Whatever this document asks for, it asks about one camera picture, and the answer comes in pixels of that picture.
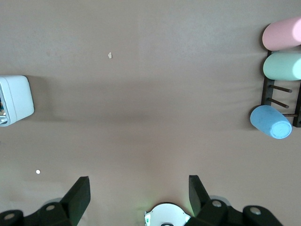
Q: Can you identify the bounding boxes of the dark wooden cup rack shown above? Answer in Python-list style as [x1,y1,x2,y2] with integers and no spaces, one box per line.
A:
[260,49,301,128]

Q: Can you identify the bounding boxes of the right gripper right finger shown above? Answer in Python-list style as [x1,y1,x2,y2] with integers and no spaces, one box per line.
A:
[188,175,283,226]

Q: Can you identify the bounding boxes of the green plastic cup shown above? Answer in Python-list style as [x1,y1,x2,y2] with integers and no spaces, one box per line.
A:
[262,52,301,81]

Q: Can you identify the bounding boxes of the pink plastic cup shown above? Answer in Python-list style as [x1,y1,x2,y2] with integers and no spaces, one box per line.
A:
[261,16,301,51]

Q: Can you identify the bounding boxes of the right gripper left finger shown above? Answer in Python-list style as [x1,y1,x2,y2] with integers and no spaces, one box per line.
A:
[0,176,91,226]

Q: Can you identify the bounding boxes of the right arm base control box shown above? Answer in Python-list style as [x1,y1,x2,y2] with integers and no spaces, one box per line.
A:
[143,210,152,226]

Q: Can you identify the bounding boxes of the blue plastic cup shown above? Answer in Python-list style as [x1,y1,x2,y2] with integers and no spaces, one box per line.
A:
[250,105,293,140]

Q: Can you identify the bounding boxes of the white square lidded bin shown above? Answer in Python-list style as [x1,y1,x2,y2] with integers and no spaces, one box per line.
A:
[0,75,35,128]

